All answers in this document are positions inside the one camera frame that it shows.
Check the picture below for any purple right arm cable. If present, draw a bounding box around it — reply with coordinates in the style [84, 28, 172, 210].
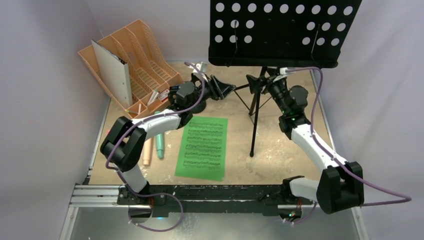
[284, 67, 413, 207]

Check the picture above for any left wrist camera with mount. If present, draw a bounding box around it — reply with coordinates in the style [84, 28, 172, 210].
[192, 61, 208, 80]

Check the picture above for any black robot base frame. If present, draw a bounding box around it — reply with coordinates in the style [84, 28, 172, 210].
[117, 184, 312, 217]

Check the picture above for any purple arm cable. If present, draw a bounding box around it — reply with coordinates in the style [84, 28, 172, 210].
[284, 67, 413, 207]
[105, 61, 207, 203]

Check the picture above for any black mic stand with green mic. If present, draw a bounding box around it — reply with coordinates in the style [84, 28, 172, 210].
[190, 73, 208, 114]

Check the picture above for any pink toy microphone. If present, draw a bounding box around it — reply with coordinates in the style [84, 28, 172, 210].
[142, 138, 153, 166]

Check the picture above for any orange plastic file organizer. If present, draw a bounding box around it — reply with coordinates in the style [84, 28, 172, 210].
[78, 19, 183, 119]

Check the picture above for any red white staples box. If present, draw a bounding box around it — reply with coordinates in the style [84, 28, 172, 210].
[157, 89, 170, 102]

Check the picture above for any black mic stand for pink mic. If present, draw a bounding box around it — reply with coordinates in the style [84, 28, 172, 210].
[168, 84, 180, 108]

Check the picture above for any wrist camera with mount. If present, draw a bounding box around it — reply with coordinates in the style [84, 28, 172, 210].
[272, 67, 296, 82]
[192, 61, 208, 80]

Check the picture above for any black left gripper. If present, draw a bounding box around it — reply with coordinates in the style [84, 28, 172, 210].
[187, 74, 235, 112]

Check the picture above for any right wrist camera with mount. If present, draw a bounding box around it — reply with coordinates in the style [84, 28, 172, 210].
[272, 67, 296, 82]

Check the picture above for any grey binder folder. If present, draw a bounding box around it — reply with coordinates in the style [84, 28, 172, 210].
[91, 40, 133, 108]

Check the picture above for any green capped marker middle slot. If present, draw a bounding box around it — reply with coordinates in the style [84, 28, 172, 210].
[147, 89, 159, 106]

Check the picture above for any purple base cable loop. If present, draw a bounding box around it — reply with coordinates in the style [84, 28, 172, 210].
[128, 193, 185, 233]

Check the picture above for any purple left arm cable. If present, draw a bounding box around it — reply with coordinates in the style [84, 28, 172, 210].
[105, 61, 207, 203]

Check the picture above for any mint green toy microphone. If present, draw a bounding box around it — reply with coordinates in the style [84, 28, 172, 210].
[153, 110, 166, 160]

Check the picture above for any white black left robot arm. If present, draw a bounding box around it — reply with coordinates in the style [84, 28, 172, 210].
[100, 74, 236, 205]

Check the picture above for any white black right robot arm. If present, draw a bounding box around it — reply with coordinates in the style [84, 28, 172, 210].
[246, 74, 365, 214]

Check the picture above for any black tripod music stand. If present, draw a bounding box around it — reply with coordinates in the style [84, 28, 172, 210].
[207, 0, 363, 158]

